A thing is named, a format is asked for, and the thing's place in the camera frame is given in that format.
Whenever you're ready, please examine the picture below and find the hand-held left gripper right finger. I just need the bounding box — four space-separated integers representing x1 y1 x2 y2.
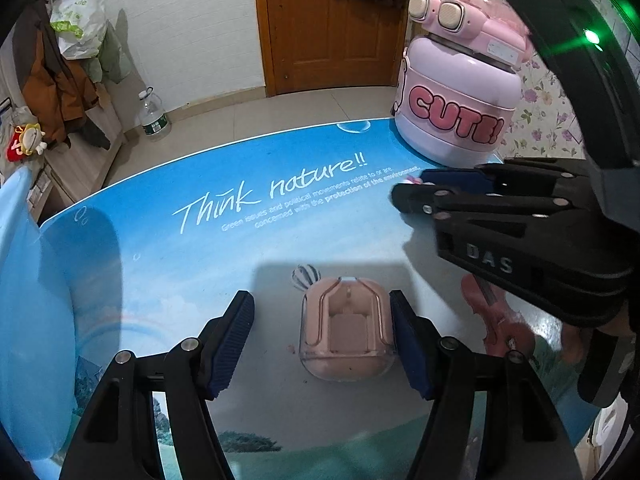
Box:
389 289 573 480

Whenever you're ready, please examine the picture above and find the white green plastic bag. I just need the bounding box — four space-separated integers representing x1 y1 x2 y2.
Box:
49 0 109 58

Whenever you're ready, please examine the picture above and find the brown wooden door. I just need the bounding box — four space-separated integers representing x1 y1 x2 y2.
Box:
252 0 423 98

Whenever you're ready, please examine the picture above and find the light wooden wardrobe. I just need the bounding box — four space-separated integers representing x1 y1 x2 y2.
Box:
0 95 126 223

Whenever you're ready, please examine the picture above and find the pale green garment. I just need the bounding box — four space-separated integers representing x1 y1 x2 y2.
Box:
82 25 133 85

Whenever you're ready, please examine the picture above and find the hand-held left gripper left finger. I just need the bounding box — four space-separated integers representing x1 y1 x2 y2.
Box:
59 290 256 480

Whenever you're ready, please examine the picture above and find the brown orange jacket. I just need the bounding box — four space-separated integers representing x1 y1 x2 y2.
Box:
15 0 112 148

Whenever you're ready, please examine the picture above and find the pink earbud case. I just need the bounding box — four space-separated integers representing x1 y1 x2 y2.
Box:
299 276 401 383

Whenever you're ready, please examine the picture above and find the pink lettered water bottle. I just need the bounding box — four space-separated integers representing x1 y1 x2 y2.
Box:
392 0 536 167

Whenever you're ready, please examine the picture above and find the large clear water bottle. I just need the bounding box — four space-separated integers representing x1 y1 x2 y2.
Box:
137 87 172 137

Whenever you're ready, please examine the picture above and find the red white plush toy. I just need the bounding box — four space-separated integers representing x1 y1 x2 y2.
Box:
7 122 48 161

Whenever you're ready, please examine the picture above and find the light blue plastic basin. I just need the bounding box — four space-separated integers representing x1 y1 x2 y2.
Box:
0 167 76 461

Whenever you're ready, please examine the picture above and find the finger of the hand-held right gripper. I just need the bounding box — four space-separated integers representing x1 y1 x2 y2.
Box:
419 157 600 204
390 182 637 323

